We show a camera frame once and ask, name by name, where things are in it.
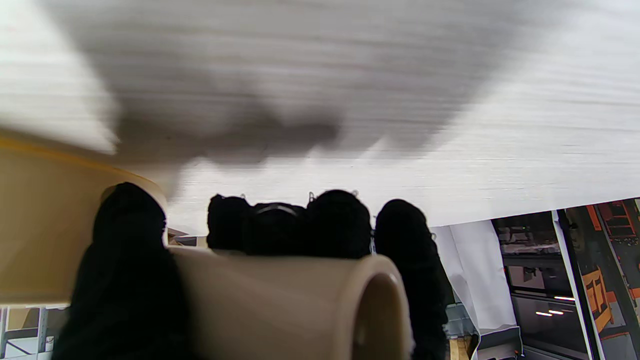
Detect orange and black equipment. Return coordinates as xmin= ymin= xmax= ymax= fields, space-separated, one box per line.
xmin=492 ymin=197 xmax=640 ymax=360

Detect beige plastic dustpan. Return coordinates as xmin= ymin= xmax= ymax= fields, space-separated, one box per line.
xmin=0 ymin=130 xmax=415 ymax=360

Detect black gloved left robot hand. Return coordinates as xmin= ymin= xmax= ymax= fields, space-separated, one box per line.
xmin=52 ymin=182 xmax=451 ymax=360

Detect white fabric sheet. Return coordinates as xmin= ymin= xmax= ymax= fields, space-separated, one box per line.
xmin=432 ymin=220 xmax=523 ymax=360

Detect warehouse photo backdrop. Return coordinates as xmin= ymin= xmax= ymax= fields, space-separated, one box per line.
xmin=0 ymin=302 xmax=68 ymax=360

